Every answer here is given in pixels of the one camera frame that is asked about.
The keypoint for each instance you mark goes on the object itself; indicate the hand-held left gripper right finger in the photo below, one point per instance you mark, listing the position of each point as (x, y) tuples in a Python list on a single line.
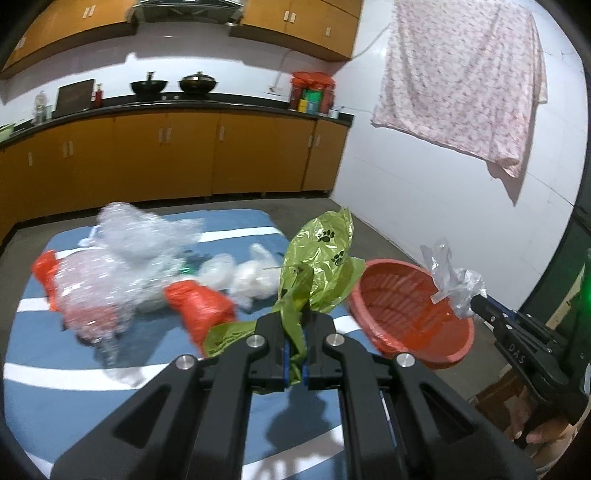
[(308, 371)]

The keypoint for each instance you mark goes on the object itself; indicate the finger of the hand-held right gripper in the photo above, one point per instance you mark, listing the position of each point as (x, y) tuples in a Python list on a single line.
[(510, 344), (517, 316)]

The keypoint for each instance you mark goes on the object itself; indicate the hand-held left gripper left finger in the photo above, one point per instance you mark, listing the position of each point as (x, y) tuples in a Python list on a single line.
[(286, 369)]

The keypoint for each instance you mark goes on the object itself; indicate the clear plastic bag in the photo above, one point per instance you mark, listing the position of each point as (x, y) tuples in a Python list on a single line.
[(455, 281), (217, 272)]

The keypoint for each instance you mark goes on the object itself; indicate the red plastic basket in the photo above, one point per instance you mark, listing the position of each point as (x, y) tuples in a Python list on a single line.
[(406, 304)]

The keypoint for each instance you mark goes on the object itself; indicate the green paw-print plastic bag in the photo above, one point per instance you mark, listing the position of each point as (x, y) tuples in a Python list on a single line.
[(323, 258)]

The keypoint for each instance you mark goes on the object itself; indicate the clear bubble wrap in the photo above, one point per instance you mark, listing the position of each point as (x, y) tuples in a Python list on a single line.
[(134, 230)]

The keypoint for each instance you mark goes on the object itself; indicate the person's right hand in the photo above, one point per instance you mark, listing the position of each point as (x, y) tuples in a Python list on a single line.
[(549, 434)]

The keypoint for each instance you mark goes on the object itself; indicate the wooden stool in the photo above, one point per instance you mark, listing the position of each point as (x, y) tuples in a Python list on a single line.
[(498, 392)]

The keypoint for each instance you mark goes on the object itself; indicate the white plastic bag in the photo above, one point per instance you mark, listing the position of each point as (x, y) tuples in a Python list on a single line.
[(254, 279)]

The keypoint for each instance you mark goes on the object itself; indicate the red plastic bag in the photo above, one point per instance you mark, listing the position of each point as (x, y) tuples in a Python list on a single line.
[(203, 309), (44, 277)]

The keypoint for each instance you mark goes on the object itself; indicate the bubble wrap bundle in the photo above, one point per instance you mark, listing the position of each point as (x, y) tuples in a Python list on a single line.
[(92, 295)]

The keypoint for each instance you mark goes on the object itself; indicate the orange lower kitchen cabinets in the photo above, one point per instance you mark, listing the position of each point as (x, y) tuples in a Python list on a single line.
[(184, 157)]

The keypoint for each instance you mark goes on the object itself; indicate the blue white striped mat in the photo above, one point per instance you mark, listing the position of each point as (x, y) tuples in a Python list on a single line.
[(55, 415)]

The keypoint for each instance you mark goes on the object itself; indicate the pink floral hanging cloth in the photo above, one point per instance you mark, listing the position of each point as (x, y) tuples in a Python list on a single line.
[(461, 78)]

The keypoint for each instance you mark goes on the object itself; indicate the metal cup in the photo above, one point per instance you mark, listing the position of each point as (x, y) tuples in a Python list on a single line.
[(334, 113)]

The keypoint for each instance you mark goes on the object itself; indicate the black kitchen countertop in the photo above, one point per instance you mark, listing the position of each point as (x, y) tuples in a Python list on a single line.
[(231, 108)]

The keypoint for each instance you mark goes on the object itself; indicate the green box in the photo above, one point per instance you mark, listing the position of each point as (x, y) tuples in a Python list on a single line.
[(313, 102)]

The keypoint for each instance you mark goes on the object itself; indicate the red bag on counter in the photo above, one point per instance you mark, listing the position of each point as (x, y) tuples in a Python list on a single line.
[(318, 82)]

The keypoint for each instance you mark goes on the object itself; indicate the black wok with lid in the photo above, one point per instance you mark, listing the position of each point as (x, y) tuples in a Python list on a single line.
[(198, 85)]

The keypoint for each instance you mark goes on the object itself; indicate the red bottle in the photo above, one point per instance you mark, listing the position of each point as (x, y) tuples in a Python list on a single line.
[(98, 98)]

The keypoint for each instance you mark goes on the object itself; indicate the dark cutting board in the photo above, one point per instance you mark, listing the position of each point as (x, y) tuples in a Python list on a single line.
[(74, 98)]

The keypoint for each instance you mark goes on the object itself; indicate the glass jar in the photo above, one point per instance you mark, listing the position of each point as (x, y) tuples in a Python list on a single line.
[(41, 110)]

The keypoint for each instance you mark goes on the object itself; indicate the green basin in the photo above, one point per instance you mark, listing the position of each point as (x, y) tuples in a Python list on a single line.
[(5, 133)]

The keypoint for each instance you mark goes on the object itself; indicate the range hood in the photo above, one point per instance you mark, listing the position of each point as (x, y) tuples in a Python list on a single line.
[(184, 11)]

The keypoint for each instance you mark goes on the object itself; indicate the orange upper wall cabinet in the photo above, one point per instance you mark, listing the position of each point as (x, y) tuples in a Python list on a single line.
[(300, 27), (69, 27)]

